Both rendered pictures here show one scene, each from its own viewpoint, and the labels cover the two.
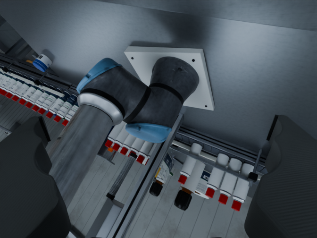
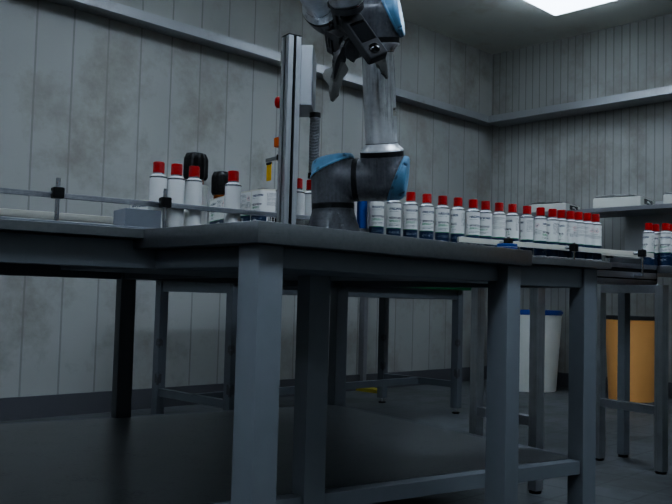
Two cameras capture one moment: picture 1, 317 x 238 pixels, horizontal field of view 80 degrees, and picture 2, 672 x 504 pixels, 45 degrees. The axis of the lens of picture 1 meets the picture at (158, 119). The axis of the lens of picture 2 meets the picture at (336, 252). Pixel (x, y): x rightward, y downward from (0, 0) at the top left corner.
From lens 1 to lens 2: 1.78 m
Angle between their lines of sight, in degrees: 26
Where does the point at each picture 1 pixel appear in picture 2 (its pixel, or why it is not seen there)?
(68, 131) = (391, 115)
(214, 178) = (197, 191)
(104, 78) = (393, 169)
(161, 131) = (323, 161)
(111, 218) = (305, 90)
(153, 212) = (138, 182)
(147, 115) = (342, 167)
